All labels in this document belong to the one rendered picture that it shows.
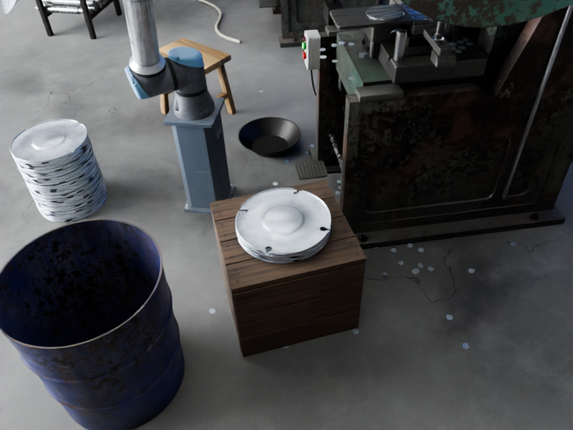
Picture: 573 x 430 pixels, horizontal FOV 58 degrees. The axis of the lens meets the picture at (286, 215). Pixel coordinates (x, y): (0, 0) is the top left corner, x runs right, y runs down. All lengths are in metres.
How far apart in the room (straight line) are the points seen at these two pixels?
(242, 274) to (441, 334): 0.72
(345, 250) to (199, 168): 0.77
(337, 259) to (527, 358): 0.71
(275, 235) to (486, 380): 0.79
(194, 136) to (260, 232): 0.57
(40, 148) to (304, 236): 1.16
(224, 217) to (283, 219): 0.20
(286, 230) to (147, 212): 0.89
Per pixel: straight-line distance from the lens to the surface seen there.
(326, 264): 1.48
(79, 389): 1.46
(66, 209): 2.29
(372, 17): 1.80
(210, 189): 2.10
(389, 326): 1.80
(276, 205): 1.61
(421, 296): 1.90
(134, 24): 1.69
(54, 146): 2.20
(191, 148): 1.99
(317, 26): 3.49
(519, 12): 1.46
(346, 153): 1.75
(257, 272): 1.47
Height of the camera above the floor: 1.46
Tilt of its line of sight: 43 degrees down
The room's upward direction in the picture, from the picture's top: 2 degrees counter-clockwise
